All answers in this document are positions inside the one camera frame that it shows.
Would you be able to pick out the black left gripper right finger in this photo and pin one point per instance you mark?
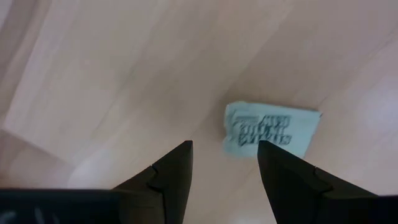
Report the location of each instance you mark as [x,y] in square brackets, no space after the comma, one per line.
[292,186]

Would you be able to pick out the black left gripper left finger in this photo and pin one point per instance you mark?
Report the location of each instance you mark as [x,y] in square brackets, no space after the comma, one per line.
[168,186]

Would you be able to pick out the green stevia packet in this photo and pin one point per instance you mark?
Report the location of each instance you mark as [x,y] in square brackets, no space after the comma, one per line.
[273,124]

